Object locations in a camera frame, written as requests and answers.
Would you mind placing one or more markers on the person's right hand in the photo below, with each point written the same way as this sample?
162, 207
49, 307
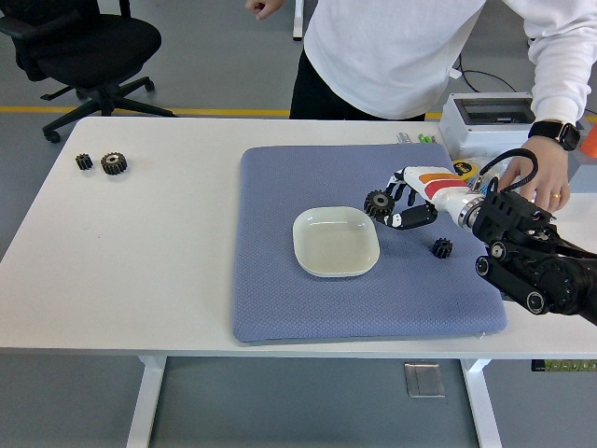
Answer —
262, 7

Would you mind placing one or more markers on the person's left hand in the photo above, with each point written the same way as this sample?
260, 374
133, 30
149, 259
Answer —
545, 177

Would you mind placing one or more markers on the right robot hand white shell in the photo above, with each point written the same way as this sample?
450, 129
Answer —
443, 186

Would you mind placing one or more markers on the small black gear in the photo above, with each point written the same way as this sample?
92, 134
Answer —
441, 248
83, 162

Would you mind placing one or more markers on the large black gear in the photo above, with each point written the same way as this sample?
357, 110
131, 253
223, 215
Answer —
379, 201
113, 164

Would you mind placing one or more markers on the person's left forearm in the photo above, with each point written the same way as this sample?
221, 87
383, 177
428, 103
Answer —
559, 79

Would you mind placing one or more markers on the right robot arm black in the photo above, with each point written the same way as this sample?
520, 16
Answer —
527, 275

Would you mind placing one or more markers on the white desk leg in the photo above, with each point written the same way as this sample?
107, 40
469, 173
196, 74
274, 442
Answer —
297, 23

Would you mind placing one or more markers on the grey block with recess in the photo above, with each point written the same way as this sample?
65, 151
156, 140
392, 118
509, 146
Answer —
585, 175

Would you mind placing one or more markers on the black smartwatch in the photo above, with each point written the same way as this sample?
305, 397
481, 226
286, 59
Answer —
566, 135

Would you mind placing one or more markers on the clear plastic parts bag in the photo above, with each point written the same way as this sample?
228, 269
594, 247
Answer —
487, 163

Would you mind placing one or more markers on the orange cone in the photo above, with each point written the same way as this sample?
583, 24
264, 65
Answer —
590, 144

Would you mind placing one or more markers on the clear plastic clip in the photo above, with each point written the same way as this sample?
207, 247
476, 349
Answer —
405, 138

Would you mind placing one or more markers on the white square dish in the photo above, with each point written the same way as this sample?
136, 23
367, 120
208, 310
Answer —
336, 247

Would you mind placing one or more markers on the person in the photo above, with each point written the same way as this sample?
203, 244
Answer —
396, 46

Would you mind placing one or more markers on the blue-grey padded mat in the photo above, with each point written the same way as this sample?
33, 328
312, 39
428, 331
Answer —
326, 317

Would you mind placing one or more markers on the black office chair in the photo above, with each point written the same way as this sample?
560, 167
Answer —
88, 42

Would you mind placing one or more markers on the table height control panel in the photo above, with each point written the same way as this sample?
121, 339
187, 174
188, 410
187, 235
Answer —
564, 366

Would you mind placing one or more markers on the metal floor plate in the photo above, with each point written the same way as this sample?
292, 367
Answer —
423, 380

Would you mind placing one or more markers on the white table leg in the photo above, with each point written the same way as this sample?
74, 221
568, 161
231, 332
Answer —
147, 406
482, 410

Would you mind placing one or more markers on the grey electrical enclosure box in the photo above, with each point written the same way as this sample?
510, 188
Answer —
485, 135

